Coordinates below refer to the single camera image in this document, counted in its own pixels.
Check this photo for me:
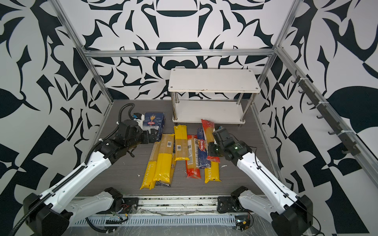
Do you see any red yellow spaghetti bag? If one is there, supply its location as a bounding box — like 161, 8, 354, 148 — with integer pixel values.
201, 119, 220, 163

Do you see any blue Barilla spaghetti bag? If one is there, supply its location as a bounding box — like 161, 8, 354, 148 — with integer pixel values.
197, 127, 211, 169

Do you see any blue Barilla pasta box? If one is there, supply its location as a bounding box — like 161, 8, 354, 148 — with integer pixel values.
142, 112, 165, 143

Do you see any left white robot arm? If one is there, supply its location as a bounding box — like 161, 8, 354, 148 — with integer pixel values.
9, 103, 149, 236

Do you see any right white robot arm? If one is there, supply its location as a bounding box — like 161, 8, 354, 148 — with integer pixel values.
210, 127, 315, 236

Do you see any white two-tier shelf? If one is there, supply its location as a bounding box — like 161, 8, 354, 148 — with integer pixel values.
168, 68, 261, 125

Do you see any yellow Pastatime bag right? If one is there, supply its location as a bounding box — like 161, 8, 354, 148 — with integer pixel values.
204, 161, 221, 183

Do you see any yellow pastatime bag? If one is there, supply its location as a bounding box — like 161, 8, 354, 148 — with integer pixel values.
140, 142, 160, 190
204, 161, 221, 183

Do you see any red label spaghetti bag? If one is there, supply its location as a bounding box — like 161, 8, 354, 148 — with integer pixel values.
186, 135, 201, 180

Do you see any yellow spaghetti bag short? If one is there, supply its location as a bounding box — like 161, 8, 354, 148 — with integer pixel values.
174, 125, 189, 161

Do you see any yellow Pastatime bag leftmost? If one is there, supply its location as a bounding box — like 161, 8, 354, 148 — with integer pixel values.
140, 142, 160, 190

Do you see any blue label spaghetti bag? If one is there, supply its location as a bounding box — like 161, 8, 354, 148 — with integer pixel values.
156, 164, 176, 187

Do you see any small circuit board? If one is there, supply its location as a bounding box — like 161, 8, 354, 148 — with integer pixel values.
235, 215, 251, 232

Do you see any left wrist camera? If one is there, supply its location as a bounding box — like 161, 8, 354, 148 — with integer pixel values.
132, 113, 145, 127

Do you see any aluminium frame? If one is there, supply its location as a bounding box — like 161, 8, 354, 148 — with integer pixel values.
50, 1, 378, 184

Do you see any white slotted cable duct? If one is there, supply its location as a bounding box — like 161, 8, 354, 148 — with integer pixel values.
89, 215, 236, 227

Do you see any wall hook rack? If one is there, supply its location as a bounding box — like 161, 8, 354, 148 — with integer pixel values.
293, 72, 361, 156

